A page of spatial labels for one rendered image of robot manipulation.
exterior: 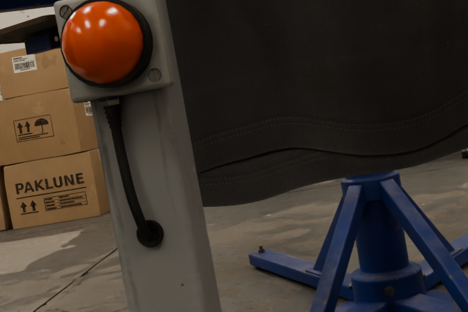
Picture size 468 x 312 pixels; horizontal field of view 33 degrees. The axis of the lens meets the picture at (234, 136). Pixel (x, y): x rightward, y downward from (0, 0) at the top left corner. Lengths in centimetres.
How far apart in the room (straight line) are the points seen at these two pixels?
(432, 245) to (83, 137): 358
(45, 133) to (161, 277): 481
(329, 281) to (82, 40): 152
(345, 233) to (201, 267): 150
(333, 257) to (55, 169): 352
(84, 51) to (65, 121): 478
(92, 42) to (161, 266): 12
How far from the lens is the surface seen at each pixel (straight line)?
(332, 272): 184
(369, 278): 201
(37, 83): 524
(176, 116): 40
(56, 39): 270
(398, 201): 193
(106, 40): 35
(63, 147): 516
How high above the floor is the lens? 62
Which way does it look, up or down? 3 degrees down
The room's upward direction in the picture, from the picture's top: 10 degrees counter-clockwise
